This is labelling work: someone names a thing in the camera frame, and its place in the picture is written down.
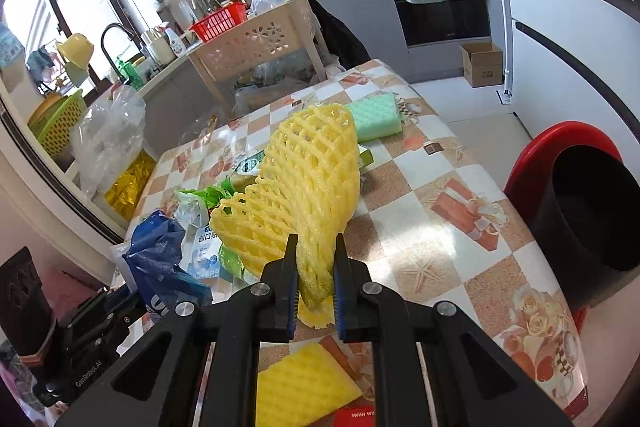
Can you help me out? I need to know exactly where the blue plastic bag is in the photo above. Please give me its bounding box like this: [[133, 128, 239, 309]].
[[122, 210, 213, 322]]

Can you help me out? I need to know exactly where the red paper cup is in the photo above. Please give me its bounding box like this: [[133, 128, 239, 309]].
[[332, 405, 375, 427]]

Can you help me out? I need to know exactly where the blue plasters box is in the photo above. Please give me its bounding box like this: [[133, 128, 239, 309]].
[[188, 225, 221, 280]]

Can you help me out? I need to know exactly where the light green plastic bag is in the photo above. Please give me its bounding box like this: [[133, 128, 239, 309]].
[[174, 191, 209, 229]]

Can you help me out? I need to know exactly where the green snack bag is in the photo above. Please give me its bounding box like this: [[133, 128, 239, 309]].
[[176, 185, 232, 213]]

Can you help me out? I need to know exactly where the yellow foam fruit net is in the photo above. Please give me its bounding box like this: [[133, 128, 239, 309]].
[[209, 104, 360, 329]]

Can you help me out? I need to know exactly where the green sponge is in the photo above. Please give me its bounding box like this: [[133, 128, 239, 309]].
[[346, 92, 402, 143]]

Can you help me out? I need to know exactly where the white green glove box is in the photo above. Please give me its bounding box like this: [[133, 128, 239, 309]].
[[358, 144, 374, 170]]

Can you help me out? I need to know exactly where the black kitchen faucet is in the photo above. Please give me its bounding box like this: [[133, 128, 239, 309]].
[[94, 23, 142, 83]]

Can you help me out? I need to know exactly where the yellow sponge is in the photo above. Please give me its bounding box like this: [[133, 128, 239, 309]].
[[255, 343, 362, 427]]

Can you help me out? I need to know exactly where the gold foil bag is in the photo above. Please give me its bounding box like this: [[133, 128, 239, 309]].
[[104, 150, 156, 221]]

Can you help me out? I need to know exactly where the clear plastic bag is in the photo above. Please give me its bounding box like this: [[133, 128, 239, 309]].
[[70, 83, 146, 198]]

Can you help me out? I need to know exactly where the green plastic basket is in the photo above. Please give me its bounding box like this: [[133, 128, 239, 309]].
[[27, 91, 87, 159]]

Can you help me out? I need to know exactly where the green label juice bottle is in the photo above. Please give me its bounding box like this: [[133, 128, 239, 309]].
[[224, 150, 265, 193]]

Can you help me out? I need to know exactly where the clear plastic wrapper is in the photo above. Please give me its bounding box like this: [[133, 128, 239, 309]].
[[181, 115, 243, 161]]

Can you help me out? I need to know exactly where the yellow bowl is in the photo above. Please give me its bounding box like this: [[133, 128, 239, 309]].
[[56, 32, 94, 70]]

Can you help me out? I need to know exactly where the cardboard box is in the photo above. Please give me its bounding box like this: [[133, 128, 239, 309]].
[[460, 42, 503, 88]]

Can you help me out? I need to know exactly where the red plastic basket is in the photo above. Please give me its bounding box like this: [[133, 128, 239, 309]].
[[191, 2, 247, 42]]

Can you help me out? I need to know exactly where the beige plastic chair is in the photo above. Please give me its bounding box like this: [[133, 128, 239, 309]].
[[189, 0, 328, 118]]

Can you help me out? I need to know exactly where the black built-in oven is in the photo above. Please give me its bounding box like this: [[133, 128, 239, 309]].
[[394, 0, 490, 46]]

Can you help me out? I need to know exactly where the white refrigerator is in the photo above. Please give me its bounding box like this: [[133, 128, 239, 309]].
[[509, 0, 639, 173]]

